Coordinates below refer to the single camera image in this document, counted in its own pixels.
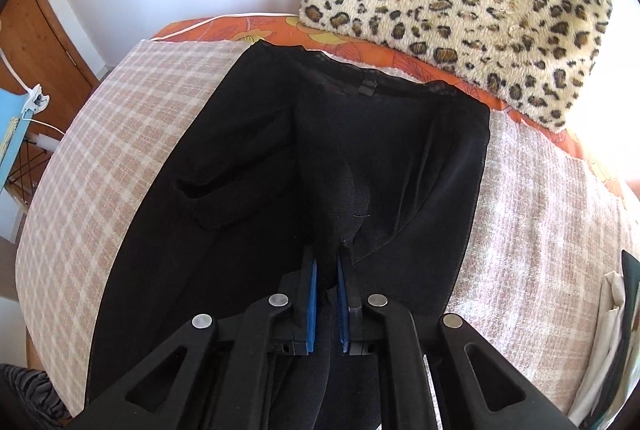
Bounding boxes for orange floral bed sheet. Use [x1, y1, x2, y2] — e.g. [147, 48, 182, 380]
[150, 12, 626, 198]

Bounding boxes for white clip lamp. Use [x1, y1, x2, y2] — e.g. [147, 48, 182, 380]
[0, 50, 51, 112]

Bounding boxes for wooden door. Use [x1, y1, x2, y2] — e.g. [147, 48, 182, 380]
[0, 0, 101, 136]

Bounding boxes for white cable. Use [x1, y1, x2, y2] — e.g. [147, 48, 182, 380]
[27, 116, 65, 152]

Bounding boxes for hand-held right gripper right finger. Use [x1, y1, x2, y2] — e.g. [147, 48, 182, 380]
[336, 250, 581, 430]

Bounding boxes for white cloth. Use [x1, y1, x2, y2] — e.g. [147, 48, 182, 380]
[570, 270, 632, 421]

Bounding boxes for dark striped fabric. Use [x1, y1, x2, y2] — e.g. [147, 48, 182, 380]
[0, 362, 72, 427]

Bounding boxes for light blue chair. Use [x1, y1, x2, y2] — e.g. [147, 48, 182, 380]
[0, 90, 38, 197]

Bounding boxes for beige plaid blanket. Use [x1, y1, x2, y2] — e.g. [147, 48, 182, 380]
[12, 37, 633, 418]

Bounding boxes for black pants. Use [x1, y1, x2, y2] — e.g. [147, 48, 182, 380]
[82, 41, 491, 430]

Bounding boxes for leopard print pillow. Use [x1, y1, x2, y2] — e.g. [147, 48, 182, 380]
[298, 0, 617, 133]

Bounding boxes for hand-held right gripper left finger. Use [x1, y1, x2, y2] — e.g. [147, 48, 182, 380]
[65, 255, 321, 430]

